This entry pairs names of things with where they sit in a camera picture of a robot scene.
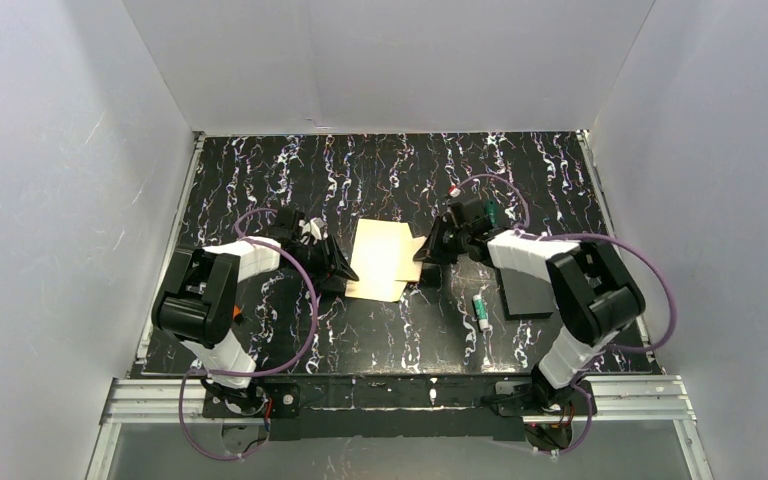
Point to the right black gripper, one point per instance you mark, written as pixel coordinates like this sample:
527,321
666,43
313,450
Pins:
446,237

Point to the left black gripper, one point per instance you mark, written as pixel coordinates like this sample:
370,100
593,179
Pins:
325,255

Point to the cream paper envelope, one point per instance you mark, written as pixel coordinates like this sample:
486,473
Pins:
374,258

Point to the green white glue stick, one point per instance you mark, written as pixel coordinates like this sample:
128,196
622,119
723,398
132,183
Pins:
481,313

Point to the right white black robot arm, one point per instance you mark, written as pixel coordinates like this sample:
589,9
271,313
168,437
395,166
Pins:
593,291

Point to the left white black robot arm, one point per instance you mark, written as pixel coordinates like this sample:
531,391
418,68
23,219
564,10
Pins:
197,293

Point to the black rectangular block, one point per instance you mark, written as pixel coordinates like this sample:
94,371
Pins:
526,290

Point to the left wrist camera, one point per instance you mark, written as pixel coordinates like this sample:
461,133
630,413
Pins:
313,231

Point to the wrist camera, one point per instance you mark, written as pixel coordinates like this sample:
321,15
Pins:
464,205
313,231

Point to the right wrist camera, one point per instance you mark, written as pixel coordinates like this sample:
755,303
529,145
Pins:
464,205

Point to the green handled screwdriver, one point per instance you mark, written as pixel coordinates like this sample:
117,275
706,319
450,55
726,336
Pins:
490,210

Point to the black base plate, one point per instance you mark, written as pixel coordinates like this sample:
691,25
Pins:
497,406

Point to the aluminium frame rail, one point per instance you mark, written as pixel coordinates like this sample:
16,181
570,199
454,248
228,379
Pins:
153,425

